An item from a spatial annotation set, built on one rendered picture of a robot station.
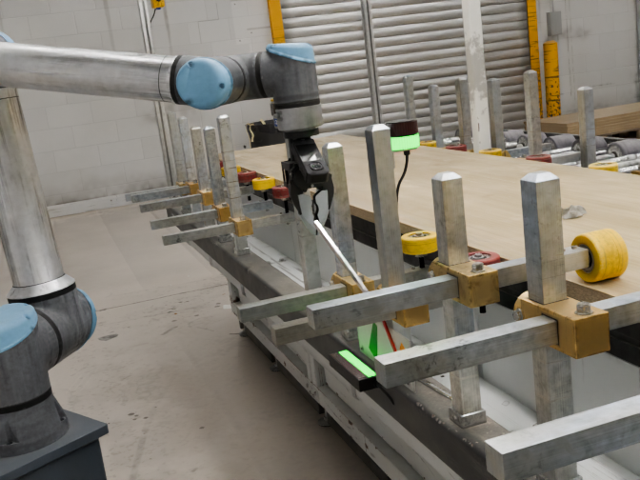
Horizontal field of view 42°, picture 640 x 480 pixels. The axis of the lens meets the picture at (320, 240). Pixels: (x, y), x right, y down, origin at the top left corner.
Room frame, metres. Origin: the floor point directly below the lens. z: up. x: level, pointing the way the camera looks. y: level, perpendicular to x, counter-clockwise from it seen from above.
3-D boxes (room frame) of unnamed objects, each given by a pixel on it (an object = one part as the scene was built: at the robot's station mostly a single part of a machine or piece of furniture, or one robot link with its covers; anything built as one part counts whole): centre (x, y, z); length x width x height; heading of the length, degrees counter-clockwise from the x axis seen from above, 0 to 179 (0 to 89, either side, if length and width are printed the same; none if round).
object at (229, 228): (2.63, 0.28, 0.80); 0.44 x 0.03 x 0.04; 108
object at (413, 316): (1.47, -0.14, 0.85); 0.14 x 0.06 x 0.05; 18
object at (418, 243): (1.74, -0.21, 0.85); 0.08 x 0.08 x 0.11
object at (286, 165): (1.66, 0.01, 1.11); 0.09 x 0.08 x 0.12; 18
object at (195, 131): (3.16, 0.41, 0.86); 0.04 x 0.04 x 0.48; 18
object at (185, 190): (3.35, 0.51, 0.84); 0.44 x 0.03 x 0.04; 108
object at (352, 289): (1.71, -0.06, 0.82); 0.14 x 0.06 x 0.05; 18
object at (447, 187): (1.26, -0.20, 0.87); 0.04 x 0.04 x 0.48; 18
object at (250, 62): (1.67, 0.12, 1.28); 0.12 x 0.12 x 0.09; 75
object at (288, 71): (1.65, 0.01, 1.28); 0.10 x 0.09 x 0.12; 75
